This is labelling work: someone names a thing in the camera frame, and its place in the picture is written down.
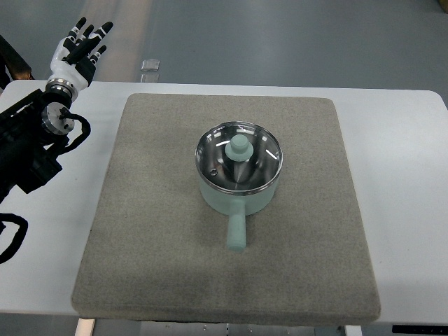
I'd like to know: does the small clear floor plate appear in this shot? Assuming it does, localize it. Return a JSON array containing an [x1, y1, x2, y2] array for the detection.
[[141, 59, 160, 71]]

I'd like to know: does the brown object at left edge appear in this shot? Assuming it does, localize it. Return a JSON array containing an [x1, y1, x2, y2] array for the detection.
[[1, 36, 34, 90]]

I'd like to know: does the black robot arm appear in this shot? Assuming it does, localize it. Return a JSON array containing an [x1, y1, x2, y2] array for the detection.
[[1, 78, 91, 200]]

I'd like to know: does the grey felt mat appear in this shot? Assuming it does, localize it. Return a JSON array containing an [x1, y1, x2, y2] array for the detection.
[[71, 94, 381, 326]]

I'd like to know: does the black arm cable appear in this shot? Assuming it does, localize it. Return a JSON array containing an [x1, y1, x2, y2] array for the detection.
[[59, 107, 92, 155]]

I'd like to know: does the mint green saucepan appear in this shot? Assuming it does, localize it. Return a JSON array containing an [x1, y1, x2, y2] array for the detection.
[[194, 120, 284, 253]]

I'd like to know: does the glass lid with green knob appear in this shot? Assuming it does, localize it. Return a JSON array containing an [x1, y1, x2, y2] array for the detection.
[[195, 121, 283, 195]]

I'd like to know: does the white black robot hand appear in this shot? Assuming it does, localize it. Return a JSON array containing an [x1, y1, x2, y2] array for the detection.
[[48, 17, 113, 92]]

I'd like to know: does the black looped cable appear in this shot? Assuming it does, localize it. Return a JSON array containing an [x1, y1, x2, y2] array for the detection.
[[0, 212, 29, 265]]

